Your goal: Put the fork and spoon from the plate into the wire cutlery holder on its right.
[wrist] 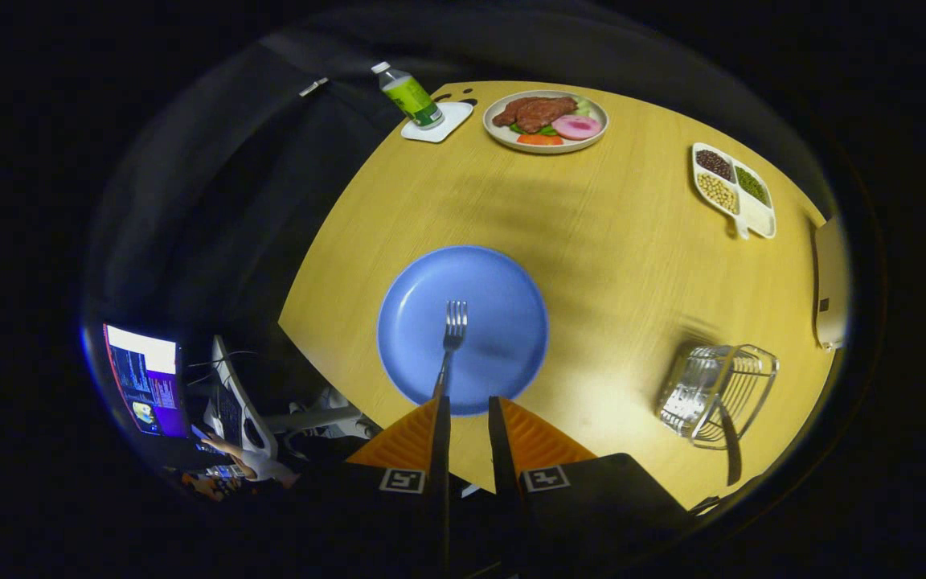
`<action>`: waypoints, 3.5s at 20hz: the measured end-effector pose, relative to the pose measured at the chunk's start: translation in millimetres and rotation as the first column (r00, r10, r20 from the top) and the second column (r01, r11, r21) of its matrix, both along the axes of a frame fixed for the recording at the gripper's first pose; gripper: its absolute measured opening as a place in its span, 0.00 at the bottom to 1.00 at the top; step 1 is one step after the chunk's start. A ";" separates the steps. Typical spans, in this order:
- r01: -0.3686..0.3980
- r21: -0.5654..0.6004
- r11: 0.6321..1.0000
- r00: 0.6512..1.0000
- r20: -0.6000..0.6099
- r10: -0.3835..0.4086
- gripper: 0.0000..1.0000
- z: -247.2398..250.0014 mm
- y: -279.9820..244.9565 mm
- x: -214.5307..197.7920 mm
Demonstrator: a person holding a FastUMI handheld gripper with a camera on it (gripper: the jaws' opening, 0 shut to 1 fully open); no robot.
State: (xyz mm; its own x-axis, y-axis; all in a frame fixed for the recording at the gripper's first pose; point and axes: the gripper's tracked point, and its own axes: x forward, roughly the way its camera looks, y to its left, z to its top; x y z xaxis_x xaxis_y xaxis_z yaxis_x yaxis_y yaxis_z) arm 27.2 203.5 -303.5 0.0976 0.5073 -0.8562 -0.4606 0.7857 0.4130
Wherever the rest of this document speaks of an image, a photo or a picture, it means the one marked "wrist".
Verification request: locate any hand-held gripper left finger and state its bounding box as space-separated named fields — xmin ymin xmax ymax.
xmin=294 ymin=394 xmax=452 ymax=564

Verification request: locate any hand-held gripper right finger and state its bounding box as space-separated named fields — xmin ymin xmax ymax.
xmin=487 ymin=396 xmax=689 ymax=568

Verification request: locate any metal fork with dark handle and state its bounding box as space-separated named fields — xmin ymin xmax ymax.
xmin=431 ymin=301 xmax=469 ymax=399

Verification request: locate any blue plate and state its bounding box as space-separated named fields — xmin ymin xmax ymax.
xmin=376 ymin=245 xmax=550 ymax=417

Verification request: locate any white office chair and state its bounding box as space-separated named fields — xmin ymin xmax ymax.
xmin=210 ymin=336 xmax=367 ymax=463

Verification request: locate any computer monitor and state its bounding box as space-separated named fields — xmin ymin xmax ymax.
xmin=103 ymin=323 xmax=191 ymax=439

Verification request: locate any white toaster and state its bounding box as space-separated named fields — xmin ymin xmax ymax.
xmin=813 ymin=216 xmax=848 ymax=351

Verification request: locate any white divided bean dish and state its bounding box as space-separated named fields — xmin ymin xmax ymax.
xmin=691 ymin=142 xmax=777 ymax=240

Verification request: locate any white square coaster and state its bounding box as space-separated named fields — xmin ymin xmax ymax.
xmin=400 ymin=101 xmax=474 ymax=144

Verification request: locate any white plate of meat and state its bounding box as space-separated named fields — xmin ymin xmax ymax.
xmin=482 ymin=90 xmax=609 ymax=154

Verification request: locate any green label drink bottle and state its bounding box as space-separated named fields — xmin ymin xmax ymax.
xmin=371 ymin=61 xmax=445 ymax=130

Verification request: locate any metal wire cutlery basket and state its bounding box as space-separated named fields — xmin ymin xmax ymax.
xmin=656 ymin=344 xmax=780 ymax=450

